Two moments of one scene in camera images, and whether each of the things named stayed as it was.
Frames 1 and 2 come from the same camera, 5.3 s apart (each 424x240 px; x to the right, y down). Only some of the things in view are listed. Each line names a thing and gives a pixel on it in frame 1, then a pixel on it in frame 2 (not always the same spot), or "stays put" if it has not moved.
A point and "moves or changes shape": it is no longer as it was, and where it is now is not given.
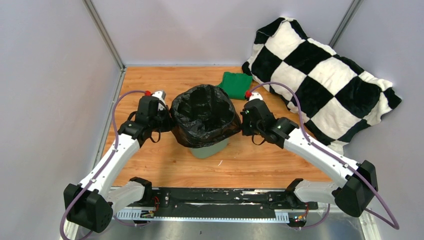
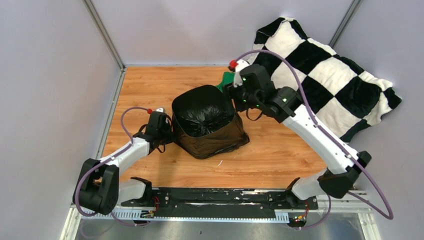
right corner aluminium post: x=354 y=7 stays put
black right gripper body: x=249 y=128 to x=241 y=100
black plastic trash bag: x=203 y=116 moves or changes shape
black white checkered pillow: x=338 y=98 stays put
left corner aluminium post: x=108 y=40 stays put
